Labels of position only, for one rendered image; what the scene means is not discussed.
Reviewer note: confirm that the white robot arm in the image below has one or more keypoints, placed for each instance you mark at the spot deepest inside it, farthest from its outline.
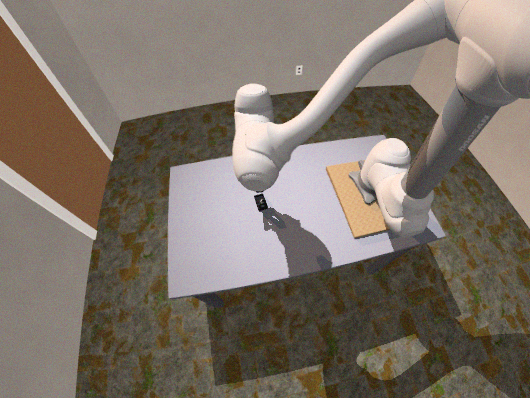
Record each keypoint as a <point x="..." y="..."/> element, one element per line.
<point x="493" y="70"/>

